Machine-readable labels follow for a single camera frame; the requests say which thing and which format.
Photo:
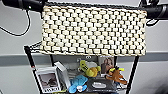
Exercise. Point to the pale basket with dark spots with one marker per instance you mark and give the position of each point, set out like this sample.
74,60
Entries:
93,30

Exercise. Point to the yellow plush toy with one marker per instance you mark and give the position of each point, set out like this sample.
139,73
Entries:
89,69

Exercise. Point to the white box with portrait print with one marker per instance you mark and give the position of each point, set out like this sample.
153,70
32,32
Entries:
106,65

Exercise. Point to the light blue plush toy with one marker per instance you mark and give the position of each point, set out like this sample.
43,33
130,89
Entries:
78,83

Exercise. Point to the grey flat printed box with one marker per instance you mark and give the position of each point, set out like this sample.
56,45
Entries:
101,86

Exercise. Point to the orange plush toy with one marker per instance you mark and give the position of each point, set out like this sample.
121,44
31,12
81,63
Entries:
116,76

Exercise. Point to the white box with photo print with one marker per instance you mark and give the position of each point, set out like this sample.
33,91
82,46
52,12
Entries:
48,80

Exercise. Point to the white wall socket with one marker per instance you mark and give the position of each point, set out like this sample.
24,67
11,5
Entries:
88,57

